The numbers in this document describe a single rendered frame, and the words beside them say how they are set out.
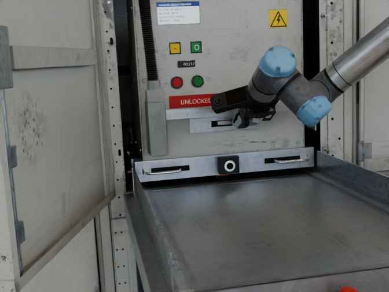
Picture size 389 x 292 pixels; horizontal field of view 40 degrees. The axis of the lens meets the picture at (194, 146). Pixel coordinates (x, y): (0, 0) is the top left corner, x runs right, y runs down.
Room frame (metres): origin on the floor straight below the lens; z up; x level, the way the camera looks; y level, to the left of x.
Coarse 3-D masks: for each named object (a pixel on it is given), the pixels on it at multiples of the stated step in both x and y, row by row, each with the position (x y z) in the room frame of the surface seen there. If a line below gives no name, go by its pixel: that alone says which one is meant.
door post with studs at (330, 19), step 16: (320, 0) 1.55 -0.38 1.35; (336, 0) 1.55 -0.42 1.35; (320, 16) 1.55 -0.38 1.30; (336, 16) 1.55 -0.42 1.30; (320, 32) 1.55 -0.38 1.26; (336, 32) 1.55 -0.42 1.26; (320, 48) 1.55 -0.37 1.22; (336, 48) 1.55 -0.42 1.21; (320, 64) 1.55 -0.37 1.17; (336, 112) 1.55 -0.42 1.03; (320, 128) 1.55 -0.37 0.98; (336, 128) 1.55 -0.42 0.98; (320, 144) 1.55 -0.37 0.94; (336, 144) 1.55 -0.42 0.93
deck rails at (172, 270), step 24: (336, 168) 1.44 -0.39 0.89; (360, 168) 1.31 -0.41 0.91; (144, 192) 1.15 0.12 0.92; (360, 192) 1.30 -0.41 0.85; (384, 192) 1.20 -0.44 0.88; (144, 216) 1.18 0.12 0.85; (168, 240) 1.01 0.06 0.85; (168, 264) 0.79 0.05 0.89; (168, 288) 0.79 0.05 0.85; (192, 288) 0.78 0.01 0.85
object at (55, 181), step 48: (0, 0) 0.93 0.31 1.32; (48, 0) 1.14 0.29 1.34; (0, 48) 0.86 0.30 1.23; (48, 48) 1.07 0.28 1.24; (0, 96) 0.83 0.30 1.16; (48, 96) 1.09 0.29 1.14; (96, 96) 1.42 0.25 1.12; (0, 144) 0.82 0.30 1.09; (48, 144) 1.07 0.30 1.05; (96, 144) 1.38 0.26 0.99; (0, 192) 0.82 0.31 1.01; (48, 192) 1.05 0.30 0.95; (96, 192) 1.35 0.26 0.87; (0, 240) 0.82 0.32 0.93; (48, 240) 1.03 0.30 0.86; (0, 288) 0.82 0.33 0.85
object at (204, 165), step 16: (144, 160) 1.48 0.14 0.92; (160, 160) 1.49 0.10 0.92; (176, 160) 1.49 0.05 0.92; (192, 160) 1.50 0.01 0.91; (208, 160) 1.51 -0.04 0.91; (240, 160) 1.53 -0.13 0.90; (256, 160) 1.54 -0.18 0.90; (272, 160) 1.55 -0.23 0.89; (160, 176) 1.49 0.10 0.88; (176, 176) 1.49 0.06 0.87; (192, 176) 1.50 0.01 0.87
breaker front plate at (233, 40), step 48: (192, 0) 1.52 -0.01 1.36; (240, 0) 1.55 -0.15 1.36; (288, 0) 1.57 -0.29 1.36; (240, 48) 1.54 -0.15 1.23; (288, 48) 1.57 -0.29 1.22; (144, 96) 1.49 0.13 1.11; (144, 144) 1.49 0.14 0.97; (192, 144) 1.52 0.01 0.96; (240, 144) 1.54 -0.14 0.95; (288, 144) 1.57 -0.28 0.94
